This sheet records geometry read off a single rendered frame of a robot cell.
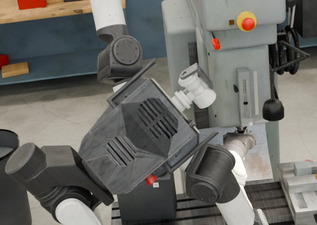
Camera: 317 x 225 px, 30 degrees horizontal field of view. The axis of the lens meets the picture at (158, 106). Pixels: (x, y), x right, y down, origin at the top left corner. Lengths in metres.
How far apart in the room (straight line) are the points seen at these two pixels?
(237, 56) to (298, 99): 3.36
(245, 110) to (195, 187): 0.49
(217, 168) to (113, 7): 0.56
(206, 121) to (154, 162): 1.10
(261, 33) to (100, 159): 0.72
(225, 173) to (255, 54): 0.51
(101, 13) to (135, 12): 4.67
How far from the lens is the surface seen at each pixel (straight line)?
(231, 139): 2.18
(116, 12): 1.76
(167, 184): 2.30
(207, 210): 2.42
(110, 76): 1.71
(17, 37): 6.62
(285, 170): 2.45
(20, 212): 4.01
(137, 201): 2.36
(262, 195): 2.49
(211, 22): 1.87
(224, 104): 2.12
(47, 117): 5.60
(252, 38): 2.01
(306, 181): 2.37
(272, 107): 1.97
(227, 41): 1.99
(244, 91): 2.07
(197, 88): 1.74
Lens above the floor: 2.34
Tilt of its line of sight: 25 degrees down
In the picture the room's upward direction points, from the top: 7 degrees counter-clockwise
